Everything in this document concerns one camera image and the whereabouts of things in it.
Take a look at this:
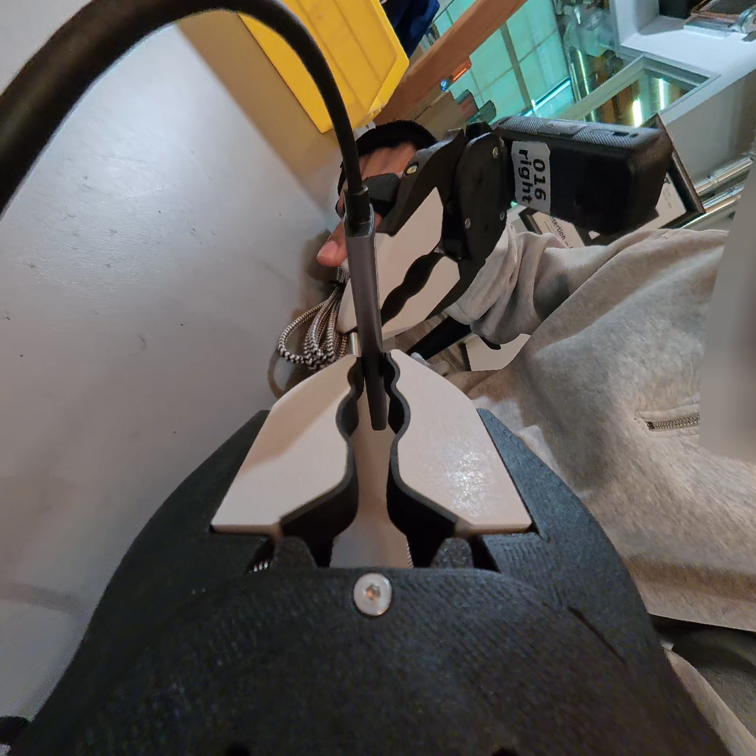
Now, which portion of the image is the wooden beam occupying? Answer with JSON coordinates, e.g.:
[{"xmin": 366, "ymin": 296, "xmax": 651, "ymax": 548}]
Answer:
[{"xmin": 375, "ymin": 0, "xmax": 526, "ymax": 125}]

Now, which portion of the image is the black framed marker sign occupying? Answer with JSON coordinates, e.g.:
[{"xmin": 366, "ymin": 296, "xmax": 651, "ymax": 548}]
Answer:
[{"xmin": 520, "ymin": 115, "xmax": 706, "ymax": 248}]

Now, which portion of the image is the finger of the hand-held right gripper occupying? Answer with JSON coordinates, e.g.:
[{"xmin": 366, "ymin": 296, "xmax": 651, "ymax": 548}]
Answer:
[
  {"xmin": 338, "ymin": 189, "xmax": 445, "ymax": 334},
  {"xmin": 381, "ymin": 254, "xmax": 469, "ymax": 342}
]

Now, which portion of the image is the black hub cable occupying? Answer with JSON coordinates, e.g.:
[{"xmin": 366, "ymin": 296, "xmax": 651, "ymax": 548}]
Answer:
[{"xmin": 0, "ymin": 0, "xmax": 376, "ymax": 237}]

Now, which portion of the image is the braided usb-c cable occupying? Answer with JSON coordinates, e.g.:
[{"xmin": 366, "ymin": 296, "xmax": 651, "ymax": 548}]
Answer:
[{"xmin": 276, "ymin": 266, "xmax": 359, "ymax": 370}]

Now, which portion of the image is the yellow plastic bin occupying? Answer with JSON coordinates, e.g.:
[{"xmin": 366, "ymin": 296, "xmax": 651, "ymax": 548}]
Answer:
[{"xmin": 239, "ymin": 0, "xmax": 410, "ymax": 133}]

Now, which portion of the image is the blue jacket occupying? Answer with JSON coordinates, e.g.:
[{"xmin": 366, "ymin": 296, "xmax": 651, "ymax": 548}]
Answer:
[{"xmin": 384, "ymin": 0, "xmax": 441, "ymax": 42}]

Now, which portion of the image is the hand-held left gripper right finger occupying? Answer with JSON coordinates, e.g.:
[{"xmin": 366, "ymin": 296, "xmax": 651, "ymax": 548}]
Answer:
[{"xmin": 384, "ymin": 350, "xmax": 534, "ymax": 565}]

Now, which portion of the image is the person's right hand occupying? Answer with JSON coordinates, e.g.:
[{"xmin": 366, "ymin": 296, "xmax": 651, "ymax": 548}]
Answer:
[{"xmin": 317, "ymin": 145, "xmax": 415, "ymax": 268}]

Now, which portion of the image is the person's grey hoodie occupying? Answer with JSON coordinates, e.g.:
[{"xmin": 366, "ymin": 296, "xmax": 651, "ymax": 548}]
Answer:
[{"xmin": 413, "ymin": 227, "xmax": 756, "ymax": 633}]

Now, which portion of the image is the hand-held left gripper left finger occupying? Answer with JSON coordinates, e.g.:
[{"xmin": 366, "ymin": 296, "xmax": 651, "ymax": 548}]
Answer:
[{"xmin": 211, "ymin": 354, "xmax": 361, "ymax": 565}]

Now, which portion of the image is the person's right forearm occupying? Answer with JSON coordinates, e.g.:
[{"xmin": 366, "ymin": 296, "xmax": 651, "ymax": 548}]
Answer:
[{"xmin": 449, "ymin": 227, "xmax": 727, "ymax": 355}]

